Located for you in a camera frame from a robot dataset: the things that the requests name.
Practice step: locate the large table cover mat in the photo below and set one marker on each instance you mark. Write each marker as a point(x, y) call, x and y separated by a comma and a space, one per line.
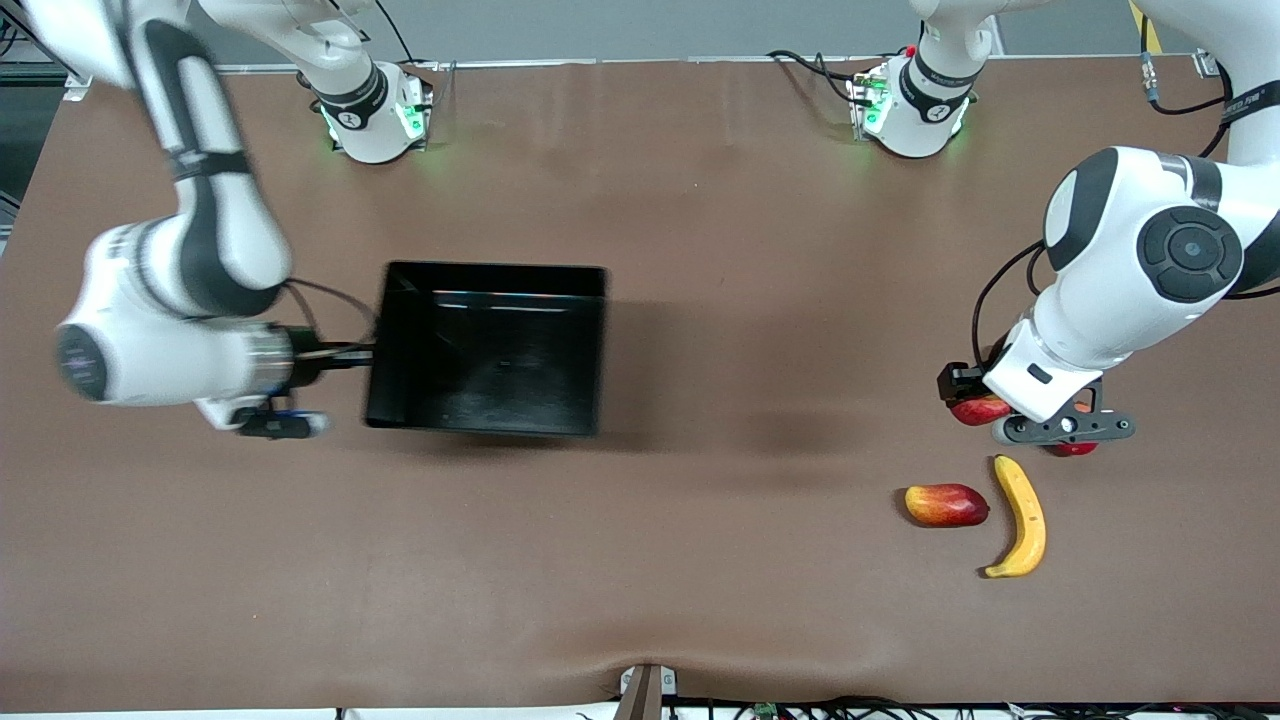
point(300, 550)

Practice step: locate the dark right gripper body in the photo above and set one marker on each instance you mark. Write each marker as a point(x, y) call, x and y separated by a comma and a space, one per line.
point(312, 359)

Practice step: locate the metal table edge bracket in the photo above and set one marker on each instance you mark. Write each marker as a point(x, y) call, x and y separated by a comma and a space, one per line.
point(645, 695)

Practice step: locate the large red round fruit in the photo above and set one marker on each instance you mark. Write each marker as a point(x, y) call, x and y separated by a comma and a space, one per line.
point(1070, 449)

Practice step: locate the small red yellow apple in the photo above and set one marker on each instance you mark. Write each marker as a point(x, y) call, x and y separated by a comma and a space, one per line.
point(978, 412)

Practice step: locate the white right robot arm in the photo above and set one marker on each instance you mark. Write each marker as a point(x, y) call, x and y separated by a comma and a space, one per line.
point(215, 240)

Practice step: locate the yellow banana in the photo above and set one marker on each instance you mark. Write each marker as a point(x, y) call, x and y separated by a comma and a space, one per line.
point(1030, 520)

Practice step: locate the black plastic box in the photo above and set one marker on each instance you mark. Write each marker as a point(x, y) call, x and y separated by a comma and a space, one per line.
point(490, 370)

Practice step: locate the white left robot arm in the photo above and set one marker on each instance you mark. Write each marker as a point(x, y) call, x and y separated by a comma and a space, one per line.
point(1120, 230)

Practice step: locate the red yellow mango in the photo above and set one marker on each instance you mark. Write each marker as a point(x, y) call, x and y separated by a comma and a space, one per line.
point(945, 505)

